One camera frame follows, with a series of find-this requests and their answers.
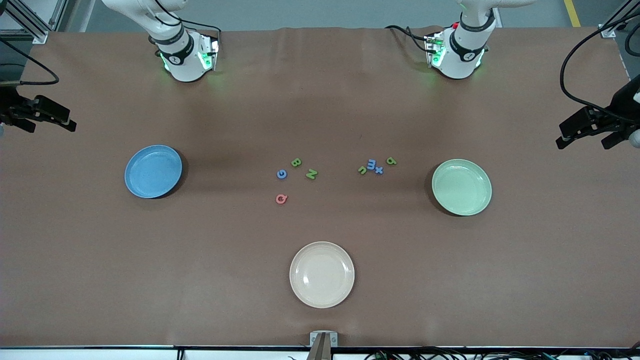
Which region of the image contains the blue plate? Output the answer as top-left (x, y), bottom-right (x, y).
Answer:
top-left (124, 144), bottom-right (183, 199)

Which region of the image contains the green plate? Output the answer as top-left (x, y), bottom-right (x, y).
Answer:
top-left (431, 158), bottom-right (493, 217)

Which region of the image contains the beige plate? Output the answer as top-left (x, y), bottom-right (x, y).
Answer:
top-left (289, 241), bottom-right (356, 309)

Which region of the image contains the brown table mat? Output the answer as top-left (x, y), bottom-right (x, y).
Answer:
top-left (0, 26), bottom-right (640, 349)

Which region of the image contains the black right arm base cable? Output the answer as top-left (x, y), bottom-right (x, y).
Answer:
top-left (148, 0), bottom-right (223, 56)

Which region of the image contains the black arm base cable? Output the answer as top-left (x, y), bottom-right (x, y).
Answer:
top-left (148, 0), bottom-right (223, 56)
top-left (384, 24), bottom-right (437, 54)

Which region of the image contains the black left arm base cable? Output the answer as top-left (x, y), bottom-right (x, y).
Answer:
top-left (384, 24), bottom-right (437, 54)

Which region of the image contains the black cable bundle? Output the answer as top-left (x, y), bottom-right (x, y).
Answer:
top-left (365, 346), bottom-right (640, 360)

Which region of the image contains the grey metal camera bracket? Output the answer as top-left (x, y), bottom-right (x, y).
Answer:
top-left (309, 330), bottom-right (339, 360)

